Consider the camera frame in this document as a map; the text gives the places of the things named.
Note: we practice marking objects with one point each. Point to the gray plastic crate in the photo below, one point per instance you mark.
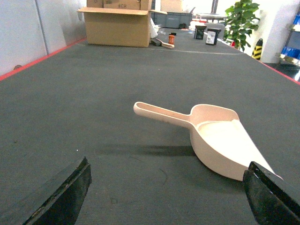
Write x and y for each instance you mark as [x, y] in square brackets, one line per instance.
[172, 20]

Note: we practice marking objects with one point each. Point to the orange bottle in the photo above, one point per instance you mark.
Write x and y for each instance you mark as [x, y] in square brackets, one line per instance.
[171, 39]

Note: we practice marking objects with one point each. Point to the black box white label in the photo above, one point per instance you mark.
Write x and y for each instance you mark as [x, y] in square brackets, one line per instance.
[212, 36]

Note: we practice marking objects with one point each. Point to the wooden handled brush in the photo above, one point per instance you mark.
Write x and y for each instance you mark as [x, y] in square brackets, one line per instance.
[157, 42]

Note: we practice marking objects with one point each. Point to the green potted plant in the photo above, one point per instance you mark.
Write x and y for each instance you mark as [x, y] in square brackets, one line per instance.
[240, 22]

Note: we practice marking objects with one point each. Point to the black box behind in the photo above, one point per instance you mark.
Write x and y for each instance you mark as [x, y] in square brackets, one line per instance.
[199, 32]

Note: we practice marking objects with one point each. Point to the metal shelf rack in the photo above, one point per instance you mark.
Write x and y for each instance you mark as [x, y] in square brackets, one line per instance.
[290, 54]

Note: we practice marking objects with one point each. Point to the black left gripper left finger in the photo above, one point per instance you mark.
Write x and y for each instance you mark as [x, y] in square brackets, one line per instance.
[57, 202]

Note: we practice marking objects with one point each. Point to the beige plastic dustpan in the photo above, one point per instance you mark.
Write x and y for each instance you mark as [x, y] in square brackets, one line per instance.
[217, 136]

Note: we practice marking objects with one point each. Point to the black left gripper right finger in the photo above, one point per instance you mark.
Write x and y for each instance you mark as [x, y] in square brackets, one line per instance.
[272, 200]

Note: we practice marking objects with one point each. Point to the large cardboard box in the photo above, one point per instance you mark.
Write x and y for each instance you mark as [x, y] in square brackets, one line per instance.
[118, 22]

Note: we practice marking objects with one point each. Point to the yellow black traffic cone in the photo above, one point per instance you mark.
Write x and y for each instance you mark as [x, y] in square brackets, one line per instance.
[257, 51]

